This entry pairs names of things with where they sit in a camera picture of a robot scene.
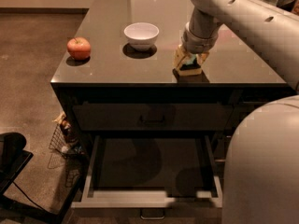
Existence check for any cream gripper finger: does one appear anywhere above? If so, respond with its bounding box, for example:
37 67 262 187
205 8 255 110
196 52 209 66
173 47 189 71

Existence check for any green and yellow sponge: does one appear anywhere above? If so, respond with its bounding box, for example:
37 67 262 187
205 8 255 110
178 55 202 76

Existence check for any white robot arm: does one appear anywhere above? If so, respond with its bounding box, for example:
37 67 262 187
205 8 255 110
174 0 299 224

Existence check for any closed top drawer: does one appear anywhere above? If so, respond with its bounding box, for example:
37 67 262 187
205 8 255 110
73 103 233 131

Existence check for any open middle drawer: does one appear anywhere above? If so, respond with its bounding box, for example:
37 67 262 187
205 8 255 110
72 136 222 220

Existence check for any white ceramic bowl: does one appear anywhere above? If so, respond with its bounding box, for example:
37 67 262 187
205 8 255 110
123 22 160 51

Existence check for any red apple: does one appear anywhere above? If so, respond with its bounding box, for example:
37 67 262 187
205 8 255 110
66 37 91 61

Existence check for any black chair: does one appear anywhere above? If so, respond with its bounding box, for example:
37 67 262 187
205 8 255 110
0 133 33 195

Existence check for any wire basket with items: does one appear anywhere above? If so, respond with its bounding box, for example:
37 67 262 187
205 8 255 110
50 112 84 157

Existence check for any black cable on floor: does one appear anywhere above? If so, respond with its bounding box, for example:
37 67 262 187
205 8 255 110
11 180 48 213

